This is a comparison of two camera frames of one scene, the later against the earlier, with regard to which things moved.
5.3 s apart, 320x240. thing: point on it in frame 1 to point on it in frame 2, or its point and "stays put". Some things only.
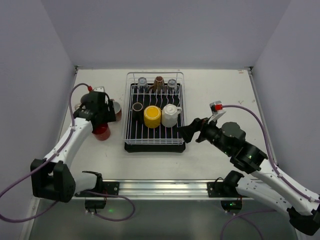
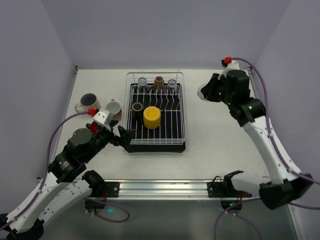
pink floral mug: x=117 y=109 stays put
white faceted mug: x=169 y=115 to x=200 y=95
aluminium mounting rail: x=161 y=190 stays put
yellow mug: x=152 y=116 stays put
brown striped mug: x=158 y=86 stays put
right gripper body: x=201 y=130 to x=213 y=88
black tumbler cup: x=137 y=112 stays put
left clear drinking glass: x=142 y=87 stays put
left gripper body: x=110 y=113 to x=117 y=139
